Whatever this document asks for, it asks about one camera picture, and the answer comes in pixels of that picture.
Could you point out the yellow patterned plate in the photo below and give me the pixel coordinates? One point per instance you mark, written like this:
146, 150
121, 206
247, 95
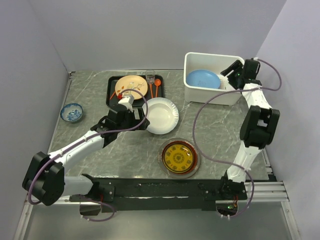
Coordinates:
178, 158

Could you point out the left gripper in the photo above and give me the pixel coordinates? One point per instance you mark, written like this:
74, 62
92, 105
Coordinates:
140, 113

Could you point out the white plastic bin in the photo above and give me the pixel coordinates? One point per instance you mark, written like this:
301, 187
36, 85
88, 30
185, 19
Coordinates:
215, 63

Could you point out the clear drinking glass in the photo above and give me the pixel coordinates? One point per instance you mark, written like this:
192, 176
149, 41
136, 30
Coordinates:
150, 76

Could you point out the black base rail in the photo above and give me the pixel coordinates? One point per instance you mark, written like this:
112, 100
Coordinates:
136, 194

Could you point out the beige bird-pattern plate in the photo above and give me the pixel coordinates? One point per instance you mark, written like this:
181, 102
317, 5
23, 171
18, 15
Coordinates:
134, 82

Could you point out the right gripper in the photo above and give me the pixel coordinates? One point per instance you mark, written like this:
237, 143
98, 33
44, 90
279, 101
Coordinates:
237, 66

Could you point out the clear glass plate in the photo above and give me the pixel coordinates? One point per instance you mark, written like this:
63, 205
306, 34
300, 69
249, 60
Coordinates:
172, 175

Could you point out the blue white porcelain bowl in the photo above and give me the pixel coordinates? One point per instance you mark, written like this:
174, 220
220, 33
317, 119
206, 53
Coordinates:
71, 112

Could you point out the light blue plate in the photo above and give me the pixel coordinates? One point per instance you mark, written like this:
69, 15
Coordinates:
203, 78

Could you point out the orange plastic spoon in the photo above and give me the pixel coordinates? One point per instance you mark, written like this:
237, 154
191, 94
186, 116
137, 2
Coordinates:
157, 83

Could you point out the white scalloped plate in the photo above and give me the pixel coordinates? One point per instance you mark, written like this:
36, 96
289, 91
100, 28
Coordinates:
163, 116

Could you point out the red-black lacquer plate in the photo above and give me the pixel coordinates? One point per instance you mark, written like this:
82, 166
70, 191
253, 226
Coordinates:
188, 144

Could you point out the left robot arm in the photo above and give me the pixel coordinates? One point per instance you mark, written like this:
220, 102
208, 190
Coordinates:
45, 180

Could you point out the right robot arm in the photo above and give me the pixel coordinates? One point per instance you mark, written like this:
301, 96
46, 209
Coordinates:
257, 130

